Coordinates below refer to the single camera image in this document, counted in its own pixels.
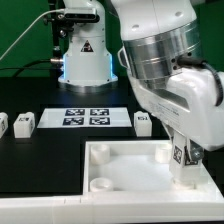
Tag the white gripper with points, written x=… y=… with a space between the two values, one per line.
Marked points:
x=187 y=105

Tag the white square tabletop part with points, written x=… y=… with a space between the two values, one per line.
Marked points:
x=138 y=171

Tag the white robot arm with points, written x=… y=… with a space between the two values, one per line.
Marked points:
x=160 y=51

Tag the white L-shaped obstacle fence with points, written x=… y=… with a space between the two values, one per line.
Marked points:
x=74 y=210

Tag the white marker sheet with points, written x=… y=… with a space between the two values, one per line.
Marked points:
x=84 y=117

